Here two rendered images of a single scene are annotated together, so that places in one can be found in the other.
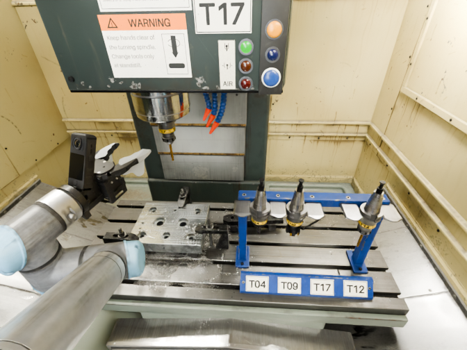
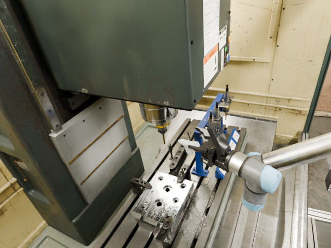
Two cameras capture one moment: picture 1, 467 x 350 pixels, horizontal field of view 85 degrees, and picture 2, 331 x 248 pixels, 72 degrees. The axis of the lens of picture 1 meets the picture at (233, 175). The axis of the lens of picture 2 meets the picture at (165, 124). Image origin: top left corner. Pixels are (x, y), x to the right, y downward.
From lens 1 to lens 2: 1.02 m
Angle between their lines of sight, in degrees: 51
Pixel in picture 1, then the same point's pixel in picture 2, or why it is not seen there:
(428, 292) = (235, 122)
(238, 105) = (117, 104)
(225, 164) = (120, 152)
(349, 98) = not seen: hidden behind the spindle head
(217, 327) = (229, 206)
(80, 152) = (220, 133)
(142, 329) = not seen: outside the picture
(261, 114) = (123, 103)
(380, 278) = (230, 129)
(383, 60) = not seen: hidden behind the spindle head
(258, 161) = (131, 135)
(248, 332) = (235, 193)
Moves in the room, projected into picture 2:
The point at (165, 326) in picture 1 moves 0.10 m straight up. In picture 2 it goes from (218, 238) to (219, 228)
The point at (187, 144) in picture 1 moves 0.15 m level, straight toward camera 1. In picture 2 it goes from (97, 157) to (121, 158)
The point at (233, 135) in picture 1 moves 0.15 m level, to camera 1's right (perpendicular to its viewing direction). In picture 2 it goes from (119, 127) to (131, 114)
